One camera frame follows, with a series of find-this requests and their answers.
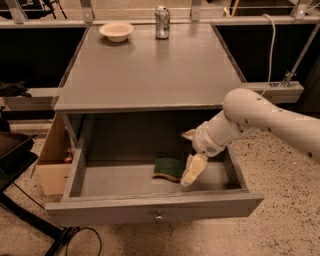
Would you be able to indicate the white bowl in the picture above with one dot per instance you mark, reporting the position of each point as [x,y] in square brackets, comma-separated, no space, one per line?
[116,31]

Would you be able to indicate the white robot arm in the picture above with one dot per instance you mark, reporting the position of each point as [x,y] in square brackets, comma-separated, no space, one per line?
[243,112]

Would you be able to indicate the metal drawer knob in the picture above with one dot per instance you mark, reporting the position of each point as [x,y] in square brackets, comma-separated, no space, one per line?
[159,216]

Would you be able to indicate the grey drawer cabinet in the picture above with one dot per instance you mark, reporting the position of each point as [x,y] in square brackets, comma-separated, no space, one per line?
[188,71]

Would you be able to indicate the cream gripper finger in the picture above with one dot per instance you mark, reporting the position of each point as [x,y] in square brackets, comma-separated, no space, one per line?
[188,134]
[195,165]

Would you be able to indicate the green and yellow sponge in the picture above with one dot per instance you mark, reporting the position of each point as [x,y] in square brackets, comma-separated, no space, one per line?
[168,168]

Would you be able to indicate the black chair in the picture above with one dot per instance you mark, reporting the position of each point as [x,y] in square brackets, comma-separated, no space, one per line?
[15,158]

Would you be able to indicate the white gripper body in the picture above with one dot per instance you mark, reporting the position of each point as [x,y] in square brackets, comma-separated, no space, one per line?
[205,140]

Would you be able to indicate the silver soda can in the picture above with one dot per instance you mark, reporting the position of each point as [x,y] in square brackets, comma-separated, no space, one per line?
[162,18]

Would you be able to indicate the metal rail frame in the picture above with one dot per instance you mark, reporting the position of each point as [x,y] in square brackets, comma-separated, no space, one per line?
[196,13]

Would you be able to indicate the open grey top drawer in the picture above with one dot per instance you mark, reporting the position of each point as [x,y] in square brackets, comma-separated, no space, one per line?
[111,179]

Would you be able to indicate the cardboard box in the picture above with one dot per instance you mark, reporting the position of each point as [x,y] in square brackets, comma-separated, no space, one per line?
[54,163]

